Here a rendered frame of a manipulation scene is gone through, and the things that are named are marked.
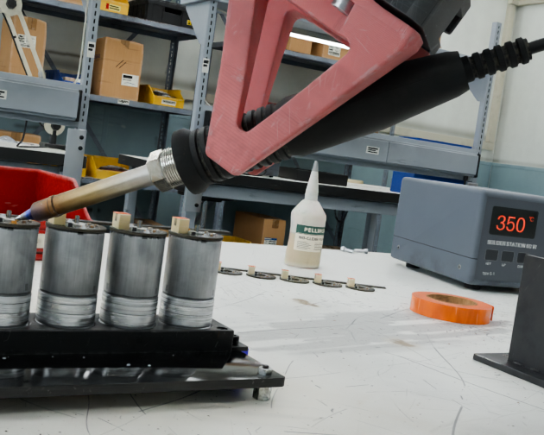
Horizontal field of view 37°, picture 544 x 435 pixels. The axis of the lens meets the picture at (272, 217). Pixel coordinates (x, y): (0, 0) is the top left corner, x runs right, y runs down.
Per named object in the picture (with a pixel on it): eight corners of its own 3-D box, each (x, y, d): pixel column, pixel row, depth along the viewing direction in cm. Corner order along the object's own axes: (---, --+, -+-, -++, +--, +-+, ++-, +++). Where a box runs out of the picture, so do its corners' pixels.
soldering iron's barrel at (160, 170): (30, 233, 31) (182, 183, 29) (19, 193, 31) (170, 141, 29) (49, 231, 32) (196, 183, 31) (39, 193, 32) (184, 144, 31)
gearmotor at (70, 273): (99, 349, 34) (114, 229, 34) (41, 349, 33) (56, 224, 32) (81, 334, 36) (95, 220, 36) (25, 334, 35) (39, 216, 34)
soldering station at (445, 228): (566, 299, 80) (582, 202, 79) (467, 291, 75) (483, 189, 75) (475, 270, 94) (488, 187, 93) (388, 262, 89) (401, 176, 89)
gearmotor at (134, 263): (161, 349, 36) (176, 233, 35) (107, 349, 34) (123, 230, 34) (140, 334, 38) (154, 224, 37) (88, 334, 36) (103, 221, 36)
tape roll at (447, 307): (433, 321, 58) (436, 305, 58) (396, 303, 63) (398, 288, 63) (506, 327, 60) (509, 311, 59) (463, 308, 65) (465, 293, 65)
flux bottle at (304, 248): (306, 269, 75) (321, 161, 74) (276, 262, 77) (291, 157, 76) (325, 267, 78) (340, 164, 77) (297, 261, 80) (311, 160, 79)
